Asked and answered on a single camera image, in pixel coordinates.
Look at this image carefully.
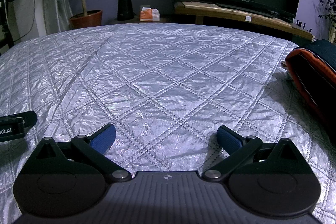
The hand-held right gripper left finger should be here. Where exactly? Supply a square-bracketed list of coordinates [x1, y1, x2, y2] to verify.
[25, 123, 132, 184]

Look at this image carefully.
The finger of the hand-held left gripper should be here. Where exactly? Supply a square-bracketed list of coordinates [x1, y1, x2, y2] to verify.
[0, 110, 37, 127]

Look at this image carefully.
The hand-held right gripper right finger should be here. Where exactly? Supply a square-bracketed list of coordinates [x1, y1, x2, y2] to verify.
[201, 125, 313, 184]

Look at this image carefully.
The dark jacket with orange lining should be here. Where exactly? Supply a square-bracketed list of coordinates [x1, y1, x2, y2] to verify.
[285, 39, 336, 139]

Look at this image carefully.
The silver quilted bedspread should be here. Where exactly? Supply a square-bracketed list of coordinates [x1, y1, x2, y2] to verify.
[0, 22, 336, 224]

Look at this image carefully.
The brown plant pot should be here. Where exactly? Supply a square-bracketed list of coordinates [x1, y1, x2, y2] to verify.
[69, 9, 103, 30]

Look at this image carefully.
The orange tissue box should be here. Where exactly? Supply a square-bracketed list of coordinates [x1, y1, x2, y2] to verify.
[140, 5, 160, 22]

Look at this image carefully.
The wooden tv cabinet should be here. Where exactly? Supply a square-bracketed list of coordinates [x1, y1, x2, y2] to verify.
[106, 15, 328, 42]

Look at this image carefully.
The black speaker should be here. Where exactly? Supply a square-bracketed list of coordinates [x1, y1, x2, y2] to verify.
[117, 0, 134, 21]

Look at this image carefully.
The dried flower bouquet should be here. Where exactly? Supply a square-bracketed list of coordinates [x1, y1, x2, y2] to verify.
[316, 0, 336, 22]

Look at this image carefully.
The black fan cable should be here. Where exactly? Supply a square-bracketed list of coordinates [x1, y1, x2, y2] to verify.
[14, 0, 36, 43]

